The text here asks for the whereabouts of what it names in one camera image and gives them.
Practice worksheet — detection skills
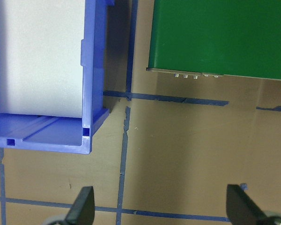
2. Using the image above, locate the blue plastic storage bin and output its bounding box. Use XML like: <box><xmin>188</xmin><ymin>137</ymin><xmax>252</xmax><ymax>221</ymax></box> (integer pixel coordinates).
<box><xmin>0</xmin><ymin>0</ymin><xmax>115</xmax><ymax>155</ymax></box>

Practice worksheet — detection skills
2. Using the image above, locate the white foam pad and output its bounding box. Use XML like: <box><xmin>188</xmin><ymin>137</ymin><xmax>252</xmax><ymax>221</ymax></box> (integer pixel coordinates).
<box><xmin>0</xmin><ymin>0</ymin><xmax>86</xmax><ymax>119</ymax></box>

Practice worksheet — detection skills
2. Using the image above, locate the green conveyor belt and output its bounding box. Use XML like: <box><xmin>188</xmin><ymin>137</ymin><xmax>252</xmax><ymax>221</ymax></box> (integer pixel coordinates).
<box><xmin>146</xmin><ymin>0</ymin><xmax>281</xmax><ymax>82</ymax></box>

